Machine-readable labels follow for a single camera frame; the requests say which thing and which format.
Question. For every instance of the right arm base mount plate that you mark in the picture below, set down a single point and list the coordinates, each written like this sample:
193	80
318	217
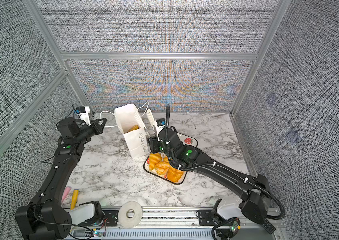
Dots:
208	217

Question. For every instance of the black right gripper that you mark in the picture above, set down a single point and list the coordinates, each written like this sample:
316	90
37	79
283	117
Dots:
153	144

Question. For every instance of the black tv remote control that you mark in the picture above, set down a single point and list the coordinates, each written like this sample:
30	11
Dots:
268	226

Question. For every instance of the aluminium front rail frame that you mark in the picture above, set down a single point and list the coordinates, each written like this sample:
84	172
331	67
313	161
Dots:
182	224

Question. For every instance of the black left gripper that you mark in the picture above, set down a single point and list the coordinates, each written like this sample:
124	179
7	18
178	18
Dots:
98	129

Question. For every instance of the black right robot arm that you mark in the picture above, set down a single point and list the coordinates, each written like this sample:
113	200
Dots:
258	202

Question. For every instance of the small circuit board right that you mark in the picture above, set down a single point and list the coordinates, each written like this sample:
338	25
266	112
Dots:
235	227

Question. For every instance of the small green circuit board left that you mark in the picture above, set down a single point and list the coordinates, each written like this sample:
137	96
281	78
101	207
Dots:
98	233

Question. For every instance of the white tape roll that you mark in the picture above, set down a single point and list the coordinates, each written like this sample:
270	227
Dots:
130	214

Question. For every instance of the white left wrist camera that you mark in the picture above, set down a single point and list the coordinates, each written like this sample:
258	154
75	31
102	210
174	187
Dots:
84	114

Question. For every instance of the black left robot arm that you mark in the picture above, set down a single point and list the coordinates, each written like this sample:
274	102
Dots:
44	218

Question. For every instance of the white paper gift bag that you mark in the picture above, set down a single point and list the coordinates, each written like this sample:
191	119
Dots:
126	117

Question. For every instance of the croissant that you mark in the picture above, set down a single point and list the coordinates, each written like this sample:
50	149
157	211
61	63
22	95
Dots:
133	128
153	160

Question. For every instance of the round bun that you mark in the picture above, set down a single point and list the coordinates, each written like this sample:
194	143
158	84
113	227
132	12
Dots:
162	168

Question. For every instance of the yellow plastic scoop toy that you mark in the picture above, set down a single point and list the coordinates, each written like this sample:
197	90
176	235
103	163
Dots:
74	199

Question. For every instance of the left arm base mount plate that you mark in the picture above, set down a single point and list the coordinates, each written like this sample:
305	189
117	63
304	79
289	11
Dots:
107	218

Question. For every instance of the purple plastic fork toy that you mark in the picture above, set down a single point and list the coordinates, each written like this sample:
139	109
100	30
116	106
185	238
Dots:
65	193

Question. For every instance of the white rectangular black-rimmed tray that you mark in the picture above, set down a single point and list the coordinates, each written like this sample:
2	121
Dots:
181	155

